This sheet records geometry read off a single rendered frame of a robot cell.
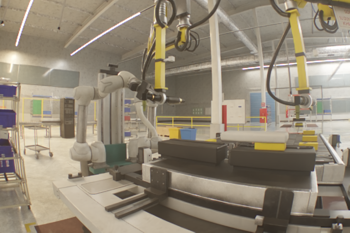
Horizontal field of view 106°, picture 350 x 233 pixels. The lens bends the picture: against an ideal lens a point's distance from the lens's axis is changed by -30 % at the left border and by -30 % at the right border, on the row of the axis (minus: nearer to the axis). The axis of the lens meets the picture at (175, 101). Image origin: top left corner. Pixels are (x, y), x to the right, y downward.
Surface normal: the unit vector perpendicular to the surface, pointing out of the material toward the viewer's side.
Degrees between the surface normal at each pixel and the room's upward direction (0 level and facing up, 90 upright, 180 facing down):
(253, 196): 90
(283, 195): 90
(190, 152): 90
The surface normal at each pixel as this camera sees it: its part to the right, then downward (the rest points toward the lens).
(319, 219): -0.62, -0.04
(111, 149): 0.71, -0.04
